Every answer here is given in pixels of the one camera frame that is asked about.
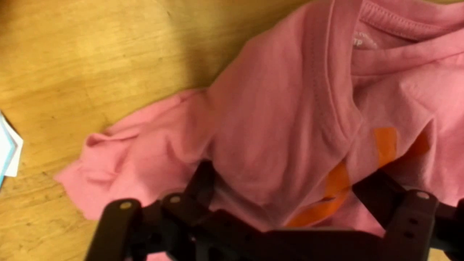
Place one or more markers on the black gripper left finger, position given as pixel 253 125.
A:
pixel 204 183

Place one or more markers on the pink cloth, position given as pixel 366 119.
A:
pixel 281 120

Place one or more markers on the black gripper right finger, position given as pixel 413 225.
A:
pixel 382 193

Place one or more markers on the small white tag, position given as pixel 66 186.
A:
pixel 9 147

